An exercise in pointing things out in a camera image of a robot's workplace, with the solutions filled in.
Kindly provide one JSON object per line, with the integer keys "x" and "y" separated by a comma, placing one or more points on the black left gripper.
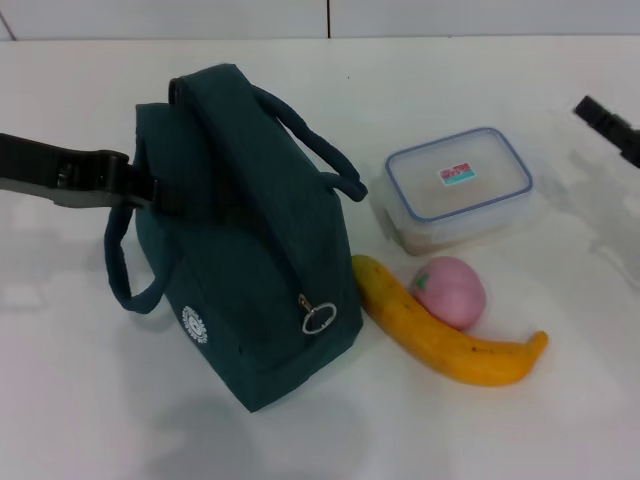
{"x": 50, "y": 167}

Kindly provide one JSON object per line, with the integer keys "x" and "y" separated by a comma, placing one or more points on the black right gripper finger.
{"x": 605, "y": 122}

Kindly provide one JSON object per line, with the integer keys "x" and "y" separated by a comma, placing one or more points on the dark teal lunch bag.
{"x": 240, "y": 225}

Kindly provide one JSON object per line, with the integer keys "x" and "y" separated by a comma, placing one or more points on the clear container with blue seal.
{"x": 460, "y": 175}

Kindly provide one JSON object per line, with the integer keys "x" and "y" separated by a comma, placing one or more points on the pink toy peach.
{"x": 450, "y": 295}

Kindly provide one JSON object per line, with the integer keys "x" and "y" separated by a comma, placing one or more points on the yellow banana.
{"x": 425, "y": 340}

